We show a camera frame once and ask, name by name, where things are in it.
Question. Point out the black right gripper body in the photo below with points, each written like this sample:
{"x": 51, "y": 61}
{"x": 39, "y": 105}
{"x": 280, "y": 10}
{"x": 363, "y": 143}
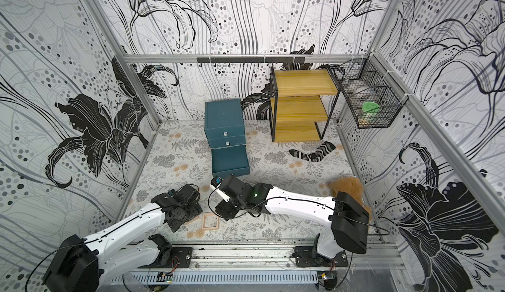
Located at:
{"x": 227, "y": 208}

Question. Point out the teal bottom drawer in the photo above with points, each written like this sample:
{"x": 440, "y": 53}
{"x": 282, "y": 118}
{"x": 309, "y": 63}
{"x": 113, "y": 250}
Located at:
{"x": 230, "y": 160}

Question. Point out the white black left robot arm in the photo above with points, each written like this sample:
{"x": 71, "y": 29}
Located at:
{"x": 86, "y": 264}

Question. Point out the grey slotted cable duct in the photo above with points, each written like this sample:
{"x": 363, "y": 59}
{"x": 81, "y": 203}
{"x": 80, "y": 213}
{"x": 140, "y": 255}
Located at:
{"x": 229, "y": 277}

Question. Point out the pink brooch box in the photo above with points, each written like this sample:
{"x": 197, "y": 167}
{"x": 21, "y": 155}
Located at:
{"x": 210, "y": 222}

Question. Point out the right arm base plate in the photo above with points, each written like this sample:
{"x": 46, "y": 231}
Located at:
{"x": 306, "y": 257}

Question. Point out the black round device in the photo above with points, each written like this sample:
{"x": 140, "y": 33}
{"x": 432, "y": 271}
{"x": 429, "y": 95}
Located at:
{"x": 327, "y": 280}

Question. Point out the black bar on rail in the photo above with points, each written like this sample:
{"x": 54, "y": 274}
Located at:
{"x": 216, "y": 60}

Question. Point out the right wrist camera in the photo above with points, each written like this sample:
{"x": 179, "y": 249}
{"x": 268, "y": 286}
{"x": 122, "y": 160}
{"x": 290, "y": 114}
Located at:
{"x": 215, "y": 183}

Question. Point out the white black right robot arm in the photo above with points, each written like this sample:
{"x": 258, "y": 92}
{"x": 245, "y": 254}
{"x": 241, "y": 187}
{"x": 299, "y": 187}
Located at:
{"x": 345, "y": 222}

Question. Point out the white bowl in basket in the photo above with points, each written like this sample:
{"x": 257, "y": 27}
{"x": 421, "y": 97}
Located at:
{"x": 362, "y": 91}

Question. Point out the black white striped sock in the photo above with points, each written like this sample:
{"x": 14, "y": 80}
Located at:
{"x": 319, "y": 154}

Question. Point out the small circuit board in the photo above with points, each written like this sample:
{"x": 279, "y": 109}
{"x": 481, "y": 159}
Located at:
{"x": 164, "y": 277}

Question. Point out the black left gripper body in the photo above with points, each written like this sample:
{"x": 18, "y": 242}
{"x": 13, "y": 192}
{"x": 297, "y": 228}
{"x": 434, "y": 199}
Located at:
{"x": 187, "y": 215}

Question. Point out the teal drawer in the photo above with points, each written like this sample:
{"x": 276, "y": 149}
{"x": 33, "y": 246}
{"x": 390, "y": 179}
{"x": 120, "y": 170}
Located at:
{"x": 230, "y": 160}
{"x": 228, "y": 141}
{"x": 229, "y": 131}

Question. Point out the brown teddy bear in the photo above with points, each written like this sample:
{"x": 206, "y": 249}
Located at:
{"x": 354, "y": 187}

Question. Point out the green lid in basket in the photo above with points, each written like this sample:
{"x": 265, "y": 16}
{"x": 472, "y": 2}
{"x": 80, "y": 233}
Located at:
{"x": 370, "y": 107}

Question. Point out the teal top drawer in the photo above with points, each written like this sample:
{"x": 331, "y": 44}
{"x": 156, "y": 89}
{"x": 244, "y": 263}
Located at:
{"x": 229, "y": 131}

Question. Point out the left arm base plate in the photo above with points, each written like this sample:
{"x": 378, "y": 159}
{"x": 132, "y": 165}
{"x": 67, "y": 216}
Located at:
{"x": 175, "y": 257}

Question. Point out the black wire basket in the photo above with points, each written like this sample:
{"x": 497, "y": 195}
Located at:
{"x": 367, "y": 72}

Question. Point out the teal drawer cabinet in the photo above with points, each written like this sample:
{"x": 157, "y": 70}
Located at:
{"x": 223, "y": 113}

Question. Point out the wooden metal shelf rack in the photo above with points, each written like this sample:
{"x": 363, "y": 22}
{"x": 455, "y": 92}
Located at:
{"x": 297, "y": 111}

